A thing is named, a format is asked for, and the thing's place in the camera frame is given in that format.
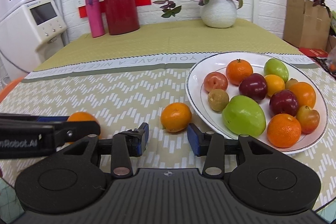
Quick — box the patterned beige tablecloth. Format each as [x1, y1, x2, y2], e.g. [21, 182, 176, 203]
[0, 18, 336, 212]

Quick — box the red envelope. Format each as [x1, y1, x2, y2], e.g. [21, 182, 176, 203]
[299, 48, 328, 58]

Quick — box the brown cardboard box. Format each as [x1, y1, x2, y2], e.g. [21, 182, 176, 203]
[282, 0, 331, 50]

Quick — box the dark red thermos jug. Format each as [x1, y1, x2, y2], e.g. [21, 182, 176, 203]
[104, 0, 139, 35]

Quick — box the mandarin with stem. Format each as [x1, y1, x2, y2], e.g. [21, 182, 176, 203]
[226, 59, 253, 86]

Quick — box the white plant pot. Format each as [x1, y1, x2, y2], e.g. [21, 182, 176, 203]
[201, 0, 237, 28]

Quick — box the brown longan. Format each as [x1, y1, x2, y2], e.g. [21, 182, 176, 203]
[207, 89, 230, 112]
[285, 79, 298, 89]

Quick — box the large orange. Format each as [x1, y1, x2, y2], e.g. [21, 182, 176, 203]
[289, 82, 316, 108]
[67, 111, 101, 136]

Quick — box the small orange near plate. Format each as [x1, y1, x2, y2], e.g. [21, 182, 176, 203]
[160, 102, 192, 133]

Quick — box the orange plastic stool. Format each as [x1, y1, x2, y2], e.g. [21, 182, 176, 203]
[0, 77, 24, 102]

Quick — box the dark red plum back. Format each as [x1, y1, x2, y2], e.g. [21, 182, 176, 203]
[269, 89, 299, 117]

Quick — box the white water dispenser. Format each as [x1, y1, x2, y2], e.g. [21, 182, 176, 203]
[1, 0, 67, 80]

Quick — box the pink thermos bottle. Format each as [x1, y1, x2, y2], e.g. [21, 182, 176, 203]
[85, 0, 105, 38]

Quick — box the yellow-orange small citrus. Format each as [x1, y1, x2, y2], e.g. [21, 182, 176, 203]
[264, 75, 285, 97]

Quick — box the green jujube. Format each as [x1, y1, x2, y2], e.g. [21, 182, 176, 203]
[222, 95, 266, 138]
[264, 58, 289, 83]

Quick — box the clear plastic bag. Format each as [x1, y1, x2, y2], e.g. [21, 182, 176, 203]
[326, 47, 336, 73]

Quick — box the dark red plum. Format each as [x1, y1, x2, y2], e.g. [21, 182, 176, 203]
[269, 89, 299, 117]
[239, 73, 268, 102]

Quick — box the pink-red plum front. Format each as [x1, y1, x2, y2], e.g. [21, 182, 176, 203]
[203, 72, 228, 93]

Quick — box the red-yellow plum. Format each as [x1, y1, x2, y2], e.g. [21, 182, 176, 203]
[296, 105, 320, 134]

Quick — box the tangerine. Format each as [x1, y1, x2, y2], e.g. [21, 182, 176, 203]
[266, 114, 301, 148]

